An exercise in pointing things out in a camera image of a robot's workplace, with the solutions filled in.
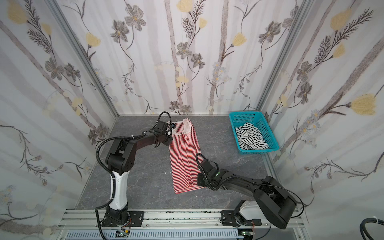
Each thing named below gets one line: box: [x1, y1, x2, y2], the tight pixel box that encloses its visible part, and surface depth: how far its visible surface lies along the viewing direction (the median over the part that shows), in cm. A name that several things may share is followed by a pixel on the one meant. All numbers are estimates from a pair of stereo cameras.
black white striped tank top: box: [235, 122, 270, 150], surface depth 105 cm
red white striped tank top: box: [166, 118, 204, 194], surface depth 97 cm
